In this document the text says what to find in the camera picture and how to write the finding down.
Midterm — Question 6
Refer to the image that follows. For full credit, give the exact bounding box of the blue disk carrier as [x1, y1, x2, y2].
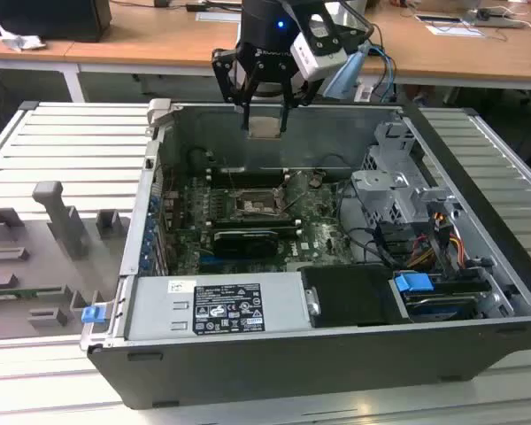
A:
[392, 272, 490, 323]

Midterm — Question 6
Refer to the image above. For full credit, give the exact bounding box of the silver topped CPU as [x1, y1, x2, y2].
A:
[246, 117, 281, 141]

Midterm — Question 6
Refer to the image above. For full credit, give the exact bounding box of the green RAM stick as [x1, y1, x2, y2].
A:
[0, 287, 67, 298]

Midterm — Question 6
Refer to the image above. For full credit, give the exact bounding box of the wooden desk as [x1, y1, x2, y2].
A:
[65, 0, 531, 92]
[0, 37, 85, 103]

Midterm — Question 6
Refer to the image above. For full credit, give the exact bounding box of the silver metal drive cage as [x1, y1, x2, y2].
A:
[349, 121, 459, 231]

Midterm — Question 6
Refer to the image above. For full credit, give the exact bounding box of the graphics card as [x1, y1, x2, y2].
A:
[211, 228, 279, 260]

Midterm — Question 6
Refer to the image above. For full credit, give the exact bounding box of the grey case handle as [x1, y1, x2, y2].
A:
[146, 97, 173, 129]

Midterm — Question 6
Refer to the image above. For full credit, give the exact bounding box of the green motherboard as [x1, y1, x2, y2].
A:
[158, 170, 384, 275]

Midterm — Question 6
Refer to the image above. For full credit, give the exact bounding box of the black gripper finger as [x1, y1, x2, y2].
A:
[211, 47, 258, 133]
[278, 75, 323, 134]

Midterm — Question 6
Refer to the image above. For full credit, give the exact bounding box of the grey parts rack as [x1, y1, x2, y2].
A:
[0, 180, 132, 342]

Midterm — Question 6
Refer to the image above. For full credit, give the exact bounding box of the orange yellow wire bundle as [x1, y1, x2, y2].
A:
[404, 234, 466, 271]

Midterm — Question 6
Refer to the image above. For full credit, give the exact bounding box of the crumpled white paper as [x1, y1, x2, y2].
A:
[0, 24, 48, 52]

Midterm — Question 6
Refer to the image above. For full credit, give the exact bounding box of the CPU socket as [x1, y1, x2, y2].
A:
[223, 185, 293, 222]

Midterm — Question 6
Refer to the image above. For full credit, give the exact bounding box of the blue case latch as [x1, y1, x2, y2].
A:
[81, 305, 105, 324]

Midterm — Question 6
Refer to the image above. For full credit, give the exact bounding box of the black power connector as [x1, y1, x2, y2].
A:
[427, 201, 455, 275]

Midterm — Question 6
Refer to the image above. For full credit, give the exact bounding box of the white paper sheet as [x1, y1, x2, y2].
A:
[426, 24, 487, 39]

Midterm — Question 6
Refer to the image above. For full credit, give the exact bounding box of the silver power supply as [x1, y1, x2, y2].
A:
[126, 270, 313, 342]

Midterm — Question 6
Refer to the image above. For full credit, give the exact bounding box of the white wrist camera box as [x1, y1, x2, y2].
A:
[290, 12, 350, 82]

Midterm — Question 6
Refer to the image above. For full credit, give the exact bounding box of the blue wire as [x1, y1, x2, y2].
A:
[366, 42, 397, 105]

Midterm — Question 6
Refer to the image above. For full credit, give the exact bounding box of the black wire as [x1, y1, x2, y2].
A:
[338, 181, 390, 267]

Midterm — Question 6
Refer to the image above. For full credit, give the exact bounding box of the black plastic shroud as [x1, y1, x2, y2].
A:
[300, 264, 411, 328]

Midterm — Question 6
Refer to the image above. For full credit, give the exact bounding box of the black power supply label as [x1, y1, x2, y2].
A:
[193, 282, 265, 334]

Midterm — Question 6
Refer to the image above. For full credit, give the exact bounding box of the grey flat device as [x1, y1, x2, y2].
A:
[414, 12, 462, 23]

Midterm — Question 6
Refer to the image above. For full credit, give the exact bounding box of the black open PC case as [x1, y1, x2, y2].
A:
[80, 97, 531, 411]

